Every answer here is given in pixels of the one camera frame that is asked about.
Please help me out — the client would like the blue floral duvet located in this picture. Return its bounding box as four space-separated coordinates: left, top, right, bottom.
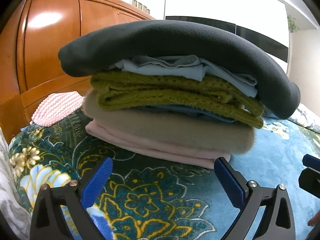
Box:
288 103 320 134

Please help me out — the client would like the operator right hand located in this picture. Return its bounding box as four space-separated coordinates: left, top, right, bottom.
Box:
308 211 320 226

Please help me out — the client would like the wooden headboard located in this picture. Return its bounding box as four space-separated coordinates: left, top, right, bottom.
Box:
1 0 150 141

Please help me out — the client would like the pink folded garment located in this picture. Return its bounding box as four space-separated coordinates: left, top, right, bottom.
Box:
85 120 231 169

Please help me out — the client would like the olive green knit sweater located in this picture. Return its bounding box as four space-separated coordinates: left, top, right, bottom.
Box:
91 70 264 129

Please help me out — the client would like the black and white fleece jacket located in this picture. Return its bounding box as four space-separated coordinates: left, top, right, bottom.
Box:
57 20 300 119

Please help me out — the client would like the white black sliding wardrobe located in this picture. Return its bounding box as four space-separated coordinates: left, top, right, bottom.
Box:
149 0 289 71

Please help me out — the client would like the teal floral bed blanket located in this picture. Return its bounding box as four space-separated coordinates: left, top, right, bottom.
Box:
9 111 319 239

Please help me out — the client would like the wall switch panel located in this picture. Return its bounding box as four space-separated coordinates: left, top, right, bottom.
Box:
132 0 150 15

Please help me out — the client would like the light blue folded garment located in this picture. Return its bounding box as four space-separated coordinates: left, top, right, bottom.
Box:
108 55 258 98

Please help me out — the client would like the green hanging plant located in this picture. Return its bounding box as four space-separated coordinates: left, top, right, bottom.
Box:
287 15 299 33

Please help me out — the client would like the beige folded garment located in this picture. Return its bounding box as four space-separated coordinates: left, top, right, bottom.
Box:
82 90 255 154

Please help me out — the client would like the pink white striped cloth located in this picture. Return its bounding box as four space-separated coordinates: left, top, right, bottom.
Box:
31 91 84 127

